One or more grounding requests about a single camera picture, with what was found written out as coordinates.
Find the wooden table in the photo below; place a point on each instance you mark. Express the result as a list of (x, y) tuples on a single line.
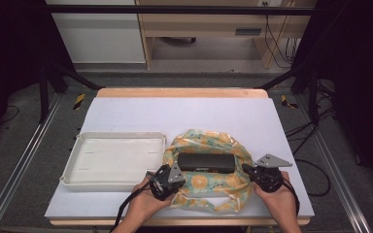
[(181, 93)]

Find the white plastic tray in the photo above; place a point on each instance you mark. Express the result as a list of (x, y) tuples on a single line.
[(116, 161)]

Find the dark curtain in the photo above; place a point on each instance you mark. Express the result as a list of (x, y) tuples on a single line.
[(9, 48), (356, 64)]

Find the black horizontal frame bar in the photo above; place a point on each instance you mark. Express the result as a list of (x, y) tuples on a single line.
[(175, 9)]

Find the orange print fabric bag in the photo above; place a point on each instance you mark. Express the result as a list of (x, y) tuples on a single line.
[(207, 184)]

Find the person's left hand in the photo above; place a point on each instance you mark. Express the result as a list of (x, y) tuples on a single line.
[(145, 205)]

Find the white cabinet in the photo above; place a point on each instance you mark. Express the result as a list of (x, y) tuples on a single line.
[(100, 39)]

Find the black metal stand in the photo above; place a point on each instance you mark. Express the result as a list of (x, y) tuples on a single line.
[(313, 97), (43, 93)]

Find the person's right hand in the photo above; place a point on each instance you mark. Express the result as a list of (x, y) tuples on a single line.
[(280, 204)]

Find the grey desk label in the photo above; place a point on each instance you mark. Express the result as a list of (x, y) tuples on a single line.
[(248, 31)]

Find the white table mat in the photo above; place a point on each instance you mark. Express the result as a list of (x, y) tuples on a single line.
[(207, 110)]

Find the light wooden desk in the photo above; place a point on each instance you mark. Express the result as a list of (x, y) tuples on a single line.
[(207, 24)]

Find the aluminium floor rail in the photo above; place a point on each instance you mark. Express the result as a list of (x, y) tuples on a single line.
[(336, 168), (22, 161)]

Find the black glasses case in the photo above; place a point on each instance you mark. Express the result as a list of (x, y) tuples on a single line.
[(206, 161)]

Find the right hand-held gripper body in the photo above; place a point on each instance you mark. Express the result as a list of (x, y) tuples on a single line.
[(268, 179)]

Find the yellow black tape piece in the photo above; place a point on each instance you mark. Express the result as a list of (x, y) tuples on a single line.
[(79, 101), (285, 102)]

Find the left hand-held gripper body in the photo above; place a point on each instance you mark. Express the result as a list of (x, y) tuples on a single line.
[(165, 184)]

